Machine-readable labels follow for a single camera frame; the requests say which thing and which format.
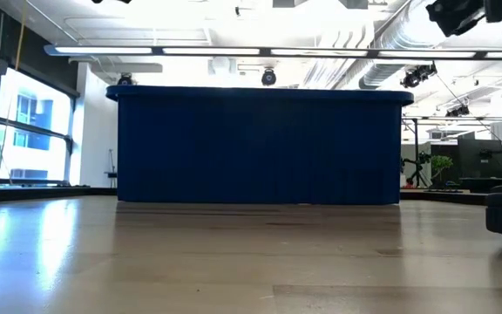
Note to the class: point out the green potted plant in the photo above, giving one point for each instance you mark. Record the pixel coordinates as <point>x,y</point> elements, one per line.
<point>442,163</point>

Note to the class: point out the large glass window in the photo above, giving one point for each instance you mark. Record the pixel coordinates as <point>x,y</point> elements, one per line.
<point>33,126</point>

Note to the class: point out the thin black stand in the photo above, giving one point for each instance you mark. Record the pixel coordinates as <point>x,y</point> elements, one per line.
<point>111,174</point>

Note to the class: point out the thin black pole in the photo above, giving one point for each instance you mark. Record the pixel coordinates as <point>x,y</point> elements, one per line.
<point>416,139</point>

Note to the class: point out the silver ventilation duct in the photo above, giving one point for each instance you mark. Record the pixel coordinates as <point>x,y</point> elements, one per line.
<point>403,30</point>

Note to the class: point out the long linear ceiling light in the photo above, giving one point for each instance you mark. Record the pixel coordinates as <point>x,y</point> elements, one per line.
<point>212,51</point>
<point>451,118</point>

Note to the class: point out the blue plastic bin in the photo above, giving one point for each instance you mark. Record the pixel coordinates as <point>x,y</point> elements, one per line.
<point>255,148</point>

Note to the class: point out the black background table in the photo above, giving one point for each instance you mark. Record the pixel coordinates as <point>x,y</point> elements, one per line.
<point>490,183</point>

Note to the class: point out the black partition panel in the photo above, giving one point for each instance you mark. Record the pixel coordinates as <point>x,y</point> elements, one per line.
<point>477,157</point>

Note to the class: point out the black background robot arm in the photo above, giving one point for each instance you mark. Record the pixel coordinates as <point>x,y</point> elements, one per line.
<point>417,168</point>

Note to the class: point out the black round hanging lamp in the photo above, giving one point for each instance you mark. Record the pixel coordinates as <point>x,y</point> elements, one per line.
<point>125,80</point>
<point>269,77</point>

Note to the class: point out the black track spotlights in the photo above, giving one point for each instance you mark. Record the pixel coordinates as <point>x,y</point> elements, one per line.
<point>416,76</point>
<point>458,111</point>

